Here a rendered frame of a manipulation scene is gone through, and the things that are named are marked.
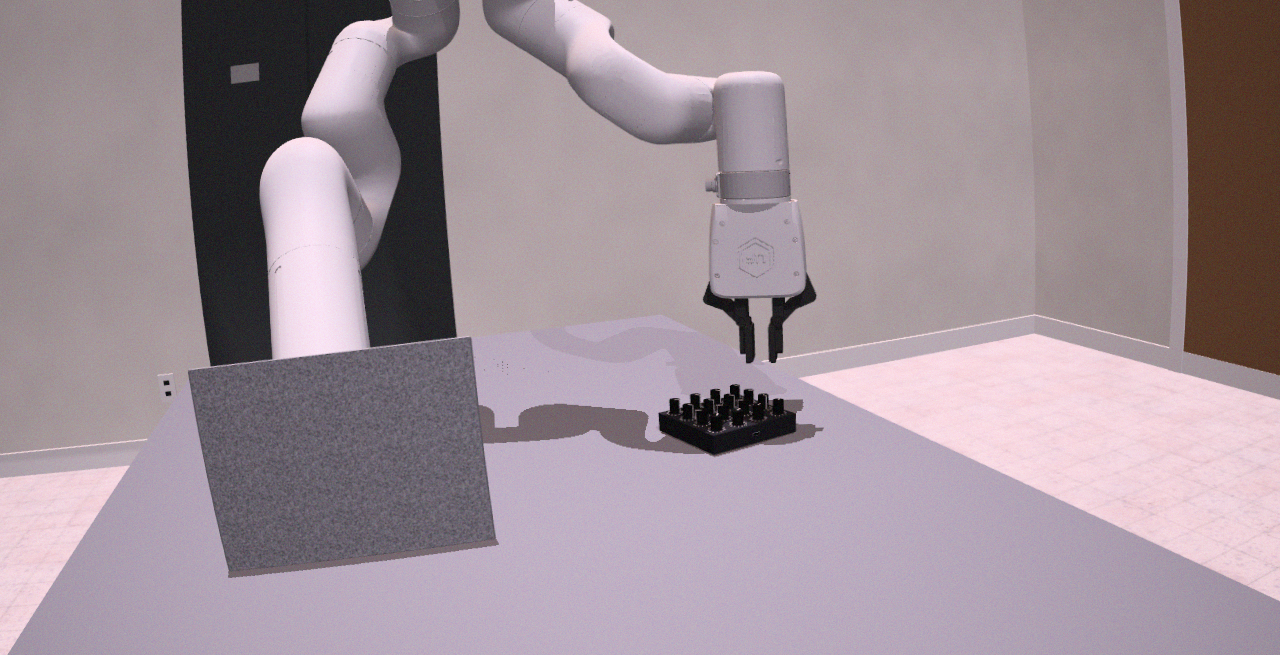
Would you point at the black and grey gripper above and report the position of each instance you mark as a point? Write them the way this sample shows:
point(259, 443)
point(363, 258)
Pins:
point(759, 252)

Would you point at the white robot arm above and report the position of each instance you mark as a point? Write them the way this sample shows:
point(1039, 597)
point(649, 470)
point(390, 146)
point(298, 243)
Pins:
point(316, 297)

